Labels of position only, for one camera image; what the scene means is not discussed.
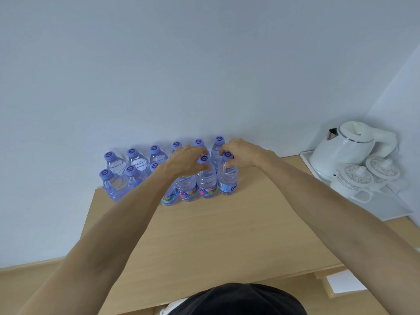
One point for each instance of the person's left hand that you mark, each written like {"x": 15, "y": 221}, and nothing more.
{"x": 185, "y": 162}

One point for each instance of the person's right hand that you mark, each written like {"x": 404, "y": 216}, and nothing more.
{"x": 251, "y": 155}

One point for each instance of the clear water bottle purple cap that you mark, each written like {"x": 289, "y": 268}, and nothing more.
{"x": 228, "y": 180}
{"x": 206, "y": 183}

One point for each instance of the row of water bottles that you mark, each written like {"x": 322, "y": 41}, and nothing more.
{"x": 115, "y": 186}

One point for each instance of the person's right forearm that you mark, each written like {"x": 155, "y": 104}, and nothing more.
{"x": 351, "y": 232}

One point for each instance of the person's left forearm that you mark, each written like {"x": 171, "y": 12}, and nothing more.
{"x": 95, "y": 255}

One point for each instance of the person's black shirt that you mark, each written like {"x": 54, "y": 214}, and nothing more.
{"x": 236, "y": 301}

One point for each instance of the wooden table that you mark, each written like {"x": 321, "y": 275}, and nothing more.
{"x": 213, "y": 242}

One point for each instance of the white electric kettle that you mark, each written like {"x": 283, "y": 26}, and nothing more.
{"x": 341, "y": 157}

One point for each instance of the white cup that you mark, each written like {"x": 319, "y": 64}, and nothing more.
{"x": 351, "y": 183}
{"x": 382, "y": 170}

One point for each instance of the white tray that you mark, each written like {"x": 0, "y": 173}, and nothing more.
{"x": 387, "y": 209}

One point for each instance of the white paper sheet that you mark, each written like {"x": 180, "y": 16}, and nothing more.
{"x": 346, "y": 282}

